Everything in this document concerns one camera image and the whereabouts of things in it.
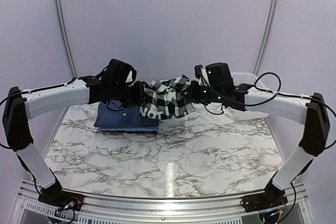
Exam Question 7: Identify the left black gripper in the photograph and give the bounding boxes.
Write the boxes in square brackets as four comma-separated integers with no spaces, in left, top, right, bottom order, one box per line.
[110,80,149,108]

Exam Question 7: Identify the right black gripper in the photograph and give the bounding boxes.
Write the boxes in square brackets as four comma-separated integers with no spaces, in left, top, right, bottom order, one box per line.
[180,80,223,105]

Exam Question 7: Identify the blue checked shirt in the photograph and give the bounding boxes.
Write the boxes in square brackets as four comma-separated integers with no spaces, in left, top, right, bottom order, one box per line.
[94,100,160,129]

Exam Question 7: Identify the black white plaid shirt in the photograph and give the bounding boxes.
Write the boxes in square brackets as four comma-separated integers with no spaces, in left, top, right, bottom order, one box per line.
[140,75,195,120]

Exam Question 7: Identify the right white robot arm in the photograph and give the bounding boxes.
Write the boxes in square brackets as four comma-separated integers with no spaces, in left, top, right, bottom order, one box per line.
[182,81,330,207]

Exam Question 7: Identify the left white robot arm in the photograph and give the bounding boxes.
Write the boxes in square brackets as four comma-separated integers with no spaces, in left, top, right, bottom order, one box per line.
[1,76,145,206]

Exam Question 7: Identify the white plastic basket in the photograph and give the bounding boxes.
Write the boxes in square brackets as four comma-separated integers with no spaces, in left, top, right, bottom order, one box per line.
[231,72,258,89]

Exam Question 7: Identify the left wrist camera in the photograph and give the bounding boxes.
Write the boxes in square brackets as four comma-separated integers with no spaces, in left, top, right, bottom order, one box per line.
[101,59,137,86]

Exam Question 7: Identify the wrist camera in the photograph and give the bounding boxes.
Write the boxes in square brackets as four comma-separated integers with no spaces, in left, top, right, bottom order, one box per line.
[101,59,137,86]
[194,62,234,91]

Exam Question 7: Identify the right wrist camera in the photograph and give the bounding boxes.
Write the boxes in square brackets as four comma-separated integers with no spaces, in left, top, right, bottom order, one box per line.
[194,62,234,91]

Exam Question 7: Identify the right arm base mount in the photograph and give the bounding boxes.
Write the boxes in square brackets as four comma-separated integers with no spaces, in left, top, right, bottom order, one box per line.
[240,192,288,212]

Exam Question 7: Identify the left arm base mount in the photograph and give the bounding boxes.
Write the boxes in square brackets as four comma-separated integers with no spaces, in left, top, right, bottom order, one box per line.
[38,191,83,211]

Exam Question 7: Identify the right wall aluminium rail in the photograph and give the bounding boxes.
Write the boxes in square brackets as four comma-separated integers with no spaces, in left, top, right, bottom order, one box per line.
[253,0,279,76]

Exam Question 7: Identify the wall aluminium rail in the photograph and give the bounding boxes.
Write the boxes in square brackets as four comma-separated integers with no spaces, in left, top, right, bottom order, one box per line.
[54,0,78,77]
[253,0,279,76]

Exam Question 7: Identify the front aluminium frame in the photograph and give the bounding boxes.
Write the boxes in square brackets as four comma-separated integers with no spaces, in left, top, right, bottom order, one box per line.
[9,180,317,223]

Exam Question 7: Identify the left wall aluminium rail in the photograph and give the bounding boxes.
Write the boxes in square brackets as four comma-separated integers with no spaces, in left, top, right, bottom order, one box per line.
[54,0,78,77]

